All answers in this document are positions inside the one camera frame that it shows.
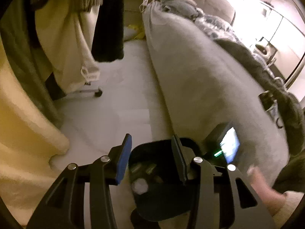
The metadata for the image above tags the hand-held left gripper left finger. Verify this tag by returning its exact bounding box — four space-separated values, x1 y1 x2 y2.
26 134 132 229

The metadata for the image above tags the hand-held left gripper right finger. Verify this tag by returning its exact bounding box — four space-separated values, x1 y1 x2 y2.
172 135 278 229

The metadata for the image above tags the white paper ball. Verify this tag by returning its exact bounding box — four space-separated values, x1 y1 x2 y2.
132 178 148 195

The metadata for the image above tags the dark plastic waste bin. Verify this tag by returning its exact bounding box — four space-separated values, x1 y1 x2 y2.
129 138 215 222

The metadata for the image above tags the person's right forearm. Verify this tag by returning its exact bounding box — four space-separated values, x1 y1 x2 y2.
272 148 305 220

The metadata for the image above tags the person's right hand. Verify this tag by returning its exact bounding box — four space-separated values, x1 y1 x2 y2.
246 166 289 217

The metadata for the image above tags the grey bed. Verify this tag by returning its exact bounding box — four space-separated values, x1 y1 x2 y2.
142 0 297 184

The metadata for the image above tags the grey fleece blanket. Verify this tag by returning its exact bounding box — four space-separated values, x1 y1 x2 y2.
214 38 305 155

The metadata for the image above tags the white rolling clothes rack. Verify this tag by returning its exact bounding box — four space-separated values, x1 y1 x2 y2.
69 87 103 98

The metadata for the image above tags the white fluffy cat bed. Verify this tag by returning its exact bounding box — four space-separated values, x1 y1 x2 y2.
256 45 272 58

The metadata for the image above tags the patterned blue-grey duvet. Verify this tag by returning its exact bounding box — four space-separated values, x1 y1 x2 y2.
195 13 286 81

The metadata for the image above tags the beige long coat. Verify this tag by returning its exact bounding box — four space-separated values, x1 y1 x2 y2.
36 2 100 96

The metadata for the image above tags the white wardrobe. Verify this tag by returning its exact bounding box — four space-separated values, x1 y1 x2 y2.
260 0 305 77

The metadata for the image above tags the grey cushioned stool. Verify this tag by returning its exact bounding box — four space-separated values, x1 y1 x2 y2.
124 27 137 41

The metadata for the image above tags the yellow plastic bag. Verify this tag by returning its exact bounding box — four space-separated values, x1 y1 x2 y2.
127 24 146 40

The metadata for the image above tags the black jacket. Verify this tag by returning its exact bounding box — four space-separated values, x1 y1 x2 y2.
92 0 125 62

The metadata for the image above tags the grey pillow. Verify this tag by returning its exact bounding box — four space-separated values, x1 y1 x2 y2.
160 0 198 19

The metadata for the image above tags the dark green curtain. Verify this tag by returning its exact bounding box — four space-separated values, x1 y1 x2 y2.
0 0 65 129

